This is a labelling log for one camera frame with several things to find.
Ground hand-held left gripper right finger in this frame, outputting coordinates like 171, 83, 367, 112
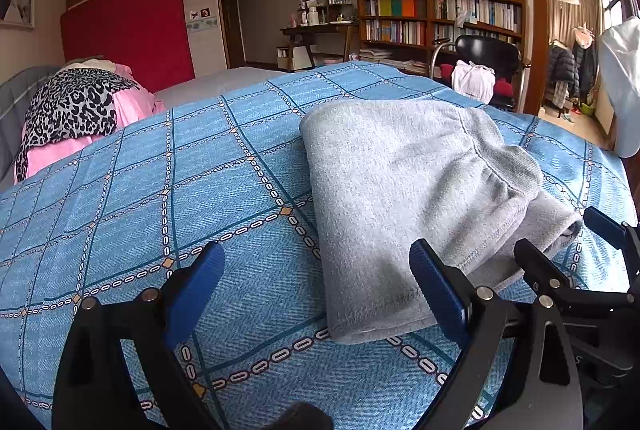
409, 238, 584, 430

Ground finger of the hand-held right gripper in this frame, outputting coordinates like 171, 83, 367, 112
513, 238, 573, 297
583, 206, 640, 297

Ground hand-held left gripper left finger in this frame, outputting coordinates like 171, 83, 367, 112
52, 240, 227, 430

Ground grey pants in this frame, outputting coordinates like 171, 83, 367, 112
299, 98, 585, 345

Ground blue checked bed cover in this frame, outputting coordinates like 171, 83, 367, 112
0, 60, 632, 430

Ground dark hanging jackets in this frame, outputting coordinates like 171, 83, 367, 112
546, 27, 599, 106

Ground red cushion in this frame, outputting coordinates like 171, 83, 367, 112
439, 64, 517, 99

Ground pink cloth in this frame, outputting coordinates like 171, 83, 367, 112
14, 62, 167, 185

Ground white garment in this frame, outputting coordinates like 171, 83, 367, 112
451, 58, 497, 105

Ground grey bed sheet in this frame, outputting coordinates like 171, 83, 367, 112
151, 66, 297, 111

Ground black office chair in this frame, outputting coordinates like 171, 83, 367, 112
430, 34, 532, 113

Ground leopard print cloth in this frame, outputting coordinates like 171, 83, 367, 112
15, 68, 142, 181

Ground wooden bookshelf with books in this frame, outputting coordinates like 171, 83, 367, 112
356, 0, 527, 76

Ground wooden desk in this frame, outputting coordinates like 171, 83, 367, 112
279, 22, 361, 71

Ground wooden door frame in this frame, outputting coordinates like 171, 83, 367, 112
516, 0, 552, 117

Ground red wall panel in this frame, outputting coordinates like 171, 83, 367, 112
60, 0, 197, 94

